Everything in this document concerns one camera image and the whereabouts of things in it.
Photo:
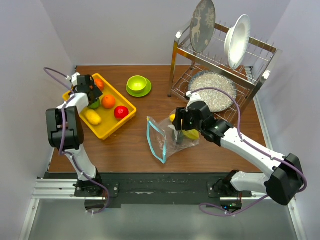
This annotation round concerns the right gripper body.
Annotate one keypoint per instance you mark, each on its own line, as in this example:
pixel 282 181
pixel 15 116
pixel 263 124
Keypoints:
pixel 188 122

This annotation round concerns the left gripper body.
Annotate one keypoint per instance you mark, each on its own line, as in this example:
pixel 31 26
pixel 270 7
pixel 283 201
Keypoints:
pixel 96 93

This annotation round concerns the fake orange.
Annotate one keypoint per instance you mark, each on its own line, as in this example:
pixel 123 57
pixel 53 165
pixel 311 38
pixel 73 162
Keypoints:
pixel 108 101
pixel 99 83

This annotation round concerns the light green fake fruit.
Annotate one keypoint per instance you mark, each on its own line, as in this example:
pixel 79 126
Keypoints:
pixel 95 105

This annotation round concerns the dark green fake avocado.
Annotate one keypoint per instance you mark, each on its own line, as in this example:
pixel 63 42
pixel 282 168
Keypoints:
pixel 178 137

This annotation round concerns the yellow fake mango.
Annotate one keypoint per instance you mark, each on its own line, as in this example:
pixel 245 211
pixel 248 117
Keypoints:
pixel 92 117

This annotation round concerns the clear zip top bag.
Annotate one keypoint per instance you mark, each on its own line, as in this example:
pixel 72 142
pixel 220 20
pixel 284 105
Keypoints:
pixel 160 141

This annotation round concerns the red fake apple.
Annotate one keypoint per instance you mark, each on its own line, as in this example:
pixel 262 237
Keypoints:
pixel 120 112

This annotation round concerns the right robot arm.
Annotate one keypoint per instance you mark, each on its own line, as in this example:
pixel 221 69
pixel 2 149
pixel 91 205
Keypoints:
pixel 281 176

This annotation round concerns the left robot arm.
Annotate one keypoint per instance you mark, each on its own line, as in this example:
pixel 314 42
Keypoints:
pixel 66 134

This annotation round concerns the yellow-green fake fruit slice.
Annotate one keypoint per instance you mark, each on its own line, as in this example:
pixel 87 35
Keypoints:
pixel 191 134

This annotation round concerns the speckled flat plate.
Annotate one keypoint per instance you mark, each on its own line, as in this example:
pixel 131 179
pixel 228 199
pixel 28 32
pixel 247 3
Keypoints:
pixel 216 101

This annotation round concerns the yellow plastic tray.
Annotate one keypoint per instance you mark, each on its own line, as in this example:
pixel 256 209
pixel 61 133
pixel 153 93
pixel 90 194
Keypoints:
pixel 109 123

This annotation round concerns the green bowl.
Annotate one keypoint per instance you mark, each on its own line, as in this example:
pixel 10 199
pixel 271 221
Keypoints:
pixel 136 83

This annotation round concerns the metal dish rack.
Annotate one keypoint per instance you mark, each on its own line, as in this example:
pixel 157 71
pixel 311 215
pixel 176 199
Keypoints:
pixel 259 61

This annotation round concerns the green saucer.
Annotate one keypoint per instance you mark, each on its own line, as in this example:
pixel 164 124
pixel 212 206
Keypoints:
pixel 146 91

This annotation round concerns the white deep plate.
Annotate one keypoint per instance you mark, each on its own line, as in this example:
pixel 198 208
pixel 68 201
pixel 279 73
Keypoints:
pixel 237 41

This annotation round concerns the grey reindeer plate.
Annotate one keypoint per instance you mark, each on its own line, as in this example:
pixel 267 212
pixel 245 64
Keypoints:
pixel 202 25

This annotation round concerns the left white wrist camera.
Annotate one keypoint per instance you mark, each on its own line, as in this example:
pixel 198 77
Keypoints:
pixel 73 79

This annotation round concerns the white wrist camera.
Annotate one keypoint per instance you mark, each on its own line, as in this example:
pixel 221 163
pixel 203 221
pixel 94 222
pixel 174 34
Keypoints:
pixel 73 79
pixel 193 98

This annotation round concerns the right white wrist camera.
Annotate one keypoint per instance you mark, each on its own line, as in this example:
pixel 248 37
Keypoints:
pixel 193 98

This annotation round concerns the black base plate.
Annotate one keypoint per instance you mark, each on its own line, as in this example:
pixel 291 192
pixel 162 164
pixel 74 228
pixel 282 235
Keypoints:
pixel 162 188

